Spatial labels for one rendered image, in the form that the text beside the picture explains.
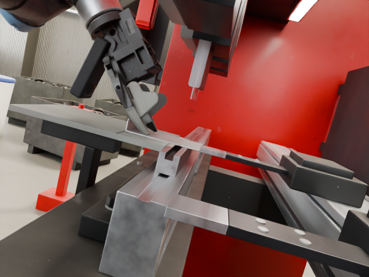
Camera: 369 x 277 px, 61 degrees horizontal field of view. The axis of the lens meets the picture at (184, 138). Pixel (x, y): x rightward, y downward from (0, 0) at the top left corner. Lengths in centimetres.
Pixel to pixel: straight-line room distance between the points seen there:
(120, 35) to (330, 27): 108
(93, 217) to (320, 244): 28
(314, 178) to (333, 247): 27
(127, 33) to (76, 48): 954
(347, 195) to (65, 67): 988
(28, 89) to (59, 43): 523
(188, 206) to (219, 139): 119
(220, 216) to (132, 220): 13
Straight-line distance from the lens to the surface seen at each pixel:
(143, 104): 54
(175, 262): 43
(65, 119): 53
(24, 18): 65
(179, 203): 24
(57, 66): 1033
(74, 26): 1025
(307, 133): 146
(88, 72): 59
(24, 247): 41
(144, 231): 35
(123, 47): 56
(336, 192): 53
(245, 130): 142
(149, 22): 42
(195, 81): 51
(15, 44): 1059
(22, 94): 534
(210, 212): 24
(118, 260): 37
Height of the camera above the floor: 108
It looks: 8 degrees down
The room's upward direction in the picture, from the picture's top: 14 degrees clockwise
